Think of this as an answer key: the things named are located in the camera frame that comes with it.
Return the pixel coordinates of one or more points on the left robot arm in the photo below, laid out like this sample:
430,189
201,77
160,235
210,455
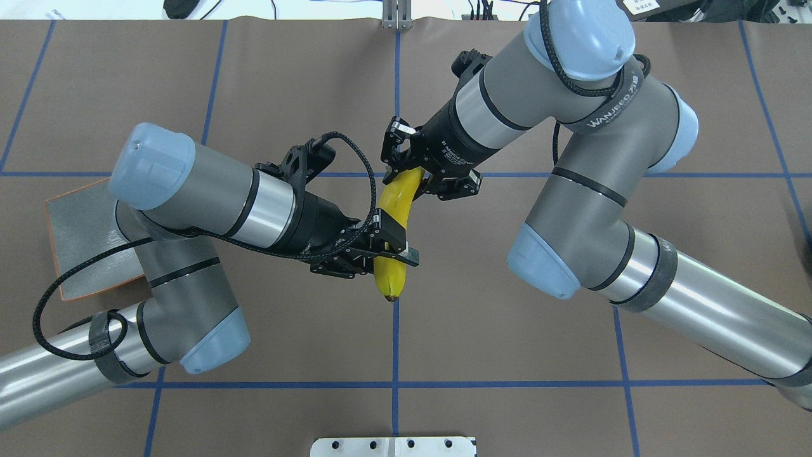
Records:
172,198

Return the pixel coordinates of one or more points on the aluminium frame post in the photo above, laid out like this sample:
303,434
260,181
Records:
397,15

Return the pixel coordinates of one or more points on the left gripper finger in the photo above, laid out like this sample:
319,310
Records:
345,265
388,239

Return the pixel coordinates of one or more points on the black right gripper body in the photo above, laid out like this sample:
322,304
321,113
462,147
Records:
451,146

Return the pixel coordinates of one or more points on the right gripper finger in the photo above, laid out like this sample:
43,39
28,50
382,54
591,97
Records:
448,188

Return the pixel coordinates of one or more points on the brown table mat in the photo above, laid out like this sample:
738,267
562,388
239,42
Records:
471,349

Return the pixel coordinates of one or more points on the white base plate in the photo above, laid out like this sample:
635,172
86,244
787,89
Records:
395,446

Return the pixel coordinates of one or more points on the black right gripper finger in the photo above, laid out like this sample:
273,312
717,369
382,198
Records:
398,132

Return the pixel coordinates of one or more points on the grey square ceramic plate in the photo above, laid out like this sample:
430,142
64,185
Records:
82,225

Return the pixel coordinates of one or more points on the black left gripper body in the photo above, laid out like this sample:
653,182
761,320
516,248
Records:
319,227

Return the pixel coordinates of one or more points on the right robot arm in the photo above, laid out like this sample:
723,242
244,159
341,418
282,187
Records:
574,62

